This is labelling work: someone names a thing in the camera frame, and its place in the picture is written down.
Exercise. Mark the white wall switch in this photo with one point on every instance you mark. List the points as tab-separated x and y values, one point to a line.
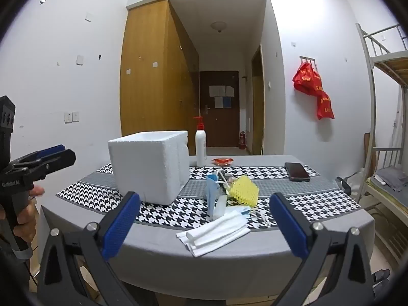
80	59

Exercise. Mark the metal bunk bed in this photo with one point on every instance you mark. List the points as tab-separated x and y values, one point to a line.
373	153

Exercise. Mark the red printed plastic bag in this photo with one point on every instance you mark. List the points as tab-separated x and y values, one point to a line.
325	106
306	79

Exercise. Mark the person's left hand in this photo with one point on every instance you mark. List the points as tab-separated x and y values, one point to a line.
30	226

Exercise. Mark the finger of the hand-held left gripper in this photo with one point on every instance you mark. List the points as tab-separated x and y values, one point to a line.
60	160
51	150

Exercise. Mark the white wall socket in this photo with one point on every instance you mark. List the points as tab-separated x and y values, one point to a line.
68	117
76	116

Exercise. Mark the houndstooth table runner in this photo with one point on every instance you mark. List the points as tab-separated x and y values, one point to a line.
95	194

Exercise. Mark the grey table cover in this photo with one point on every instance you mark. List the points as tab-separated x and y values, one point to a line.
223	267

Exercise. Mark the dark brown door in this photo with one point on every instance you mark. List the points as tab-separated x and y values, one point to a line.
220	121

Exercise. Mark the red fire extinguisher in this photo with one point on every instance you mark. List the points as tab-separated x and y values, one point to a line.
242	140

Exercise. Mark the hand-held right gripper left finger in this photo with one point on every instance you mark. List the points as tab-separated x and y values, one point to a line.
121	226

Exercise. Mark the light wooden side door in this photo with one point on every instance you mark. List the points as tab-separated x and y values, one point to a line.
258	102

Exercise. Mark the papers on door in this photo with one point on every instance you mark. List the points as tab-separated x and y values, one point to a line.
220	91

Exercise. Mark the white pump bottle red cap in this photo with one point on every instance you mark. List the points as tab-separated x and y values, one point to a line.
200	146

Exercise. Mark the blue face mask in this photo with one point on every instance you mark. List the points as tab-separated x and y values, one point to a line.
242	211
213	194

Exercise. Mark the wall hook rack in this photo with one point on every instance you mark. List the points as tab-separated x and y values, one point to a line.
307	58

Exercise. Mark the yellow foam net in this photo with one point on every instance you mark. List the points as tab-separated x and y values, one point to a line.
244	191

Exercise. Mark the black smartphone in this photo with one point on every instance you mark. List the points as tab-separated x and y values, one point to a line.
297	171

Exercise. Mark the ceiling lamp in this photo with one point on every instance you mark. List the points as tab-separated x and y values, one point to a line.
218	25

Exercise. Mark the red snack packet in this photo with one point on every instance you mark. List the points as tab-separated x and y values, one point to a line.
223	161

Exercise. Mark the grey folded bedding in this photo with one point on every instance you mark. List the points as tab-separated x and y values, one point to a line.
389	178

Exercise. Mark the white cloth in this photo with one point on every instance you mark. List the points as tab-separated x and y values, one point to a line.
213	236

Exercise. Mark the white foam box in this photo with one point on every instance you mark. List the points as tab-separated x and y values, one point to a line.
143	165

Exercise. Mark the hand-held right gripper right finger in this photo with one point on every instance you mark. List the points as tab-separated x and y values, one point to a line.
288	226

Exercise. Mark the black office chair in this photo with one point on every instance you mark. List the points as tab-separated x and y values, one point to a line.
344	185

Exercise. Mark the wooden wardrobe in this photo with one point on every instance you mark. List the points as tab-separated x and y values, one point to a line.
146	70

